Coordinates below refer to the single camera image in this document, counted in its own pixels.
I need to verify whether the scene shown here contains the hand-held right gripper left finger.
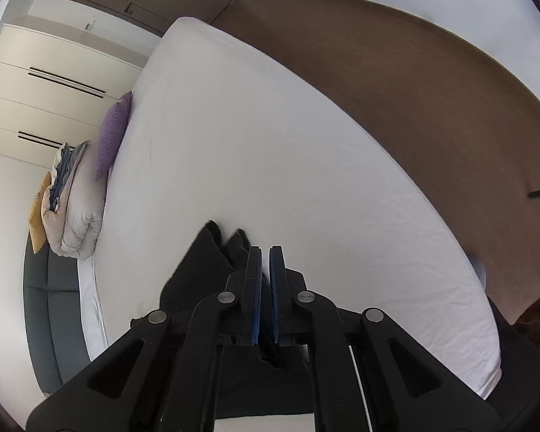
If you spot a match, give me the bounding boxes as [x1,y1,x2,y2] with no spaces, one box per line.
[26,246,264,432]

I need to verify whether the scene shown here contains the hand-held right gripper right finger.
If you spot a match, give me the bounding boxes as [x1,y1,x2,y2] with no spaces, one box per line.
[269,245,516,432]

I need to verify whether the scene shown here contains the black denim pants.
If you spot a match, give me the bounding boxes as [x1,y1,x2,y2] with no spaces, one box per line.
[159,220,316,419]

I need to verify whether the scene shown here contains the bed with white sheet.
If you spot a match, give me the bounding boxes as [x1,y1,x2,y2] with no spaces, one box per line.
[76,17,502,401]

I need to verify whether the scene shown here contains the folded beige duvet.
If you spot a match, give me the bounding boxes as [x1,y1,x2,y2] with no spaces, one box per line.
[42,140,104,260]

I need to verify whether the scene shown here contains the purple pillow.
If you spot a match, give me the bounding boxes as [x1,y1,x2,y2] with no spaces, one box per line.
[94,91,133,181]

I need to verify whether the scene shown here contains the yellow pillow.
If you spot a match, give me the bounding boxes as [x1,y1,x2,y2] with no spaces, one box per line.
[29,172,52,254]

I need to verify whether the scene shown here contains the folded blue grey blanket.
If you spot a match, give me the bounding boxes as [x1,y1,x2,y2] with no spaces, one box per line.
[49,143,79,212]

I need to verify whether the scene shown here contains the cream wardrobe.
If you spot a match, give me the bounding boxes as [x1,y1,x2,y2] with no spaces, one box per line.
[0,24,145,154]

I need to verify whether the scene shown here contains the grey upholstered bed frame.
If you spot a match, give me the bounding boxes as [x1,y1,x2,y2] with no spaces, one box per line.
[23,234,91,397]

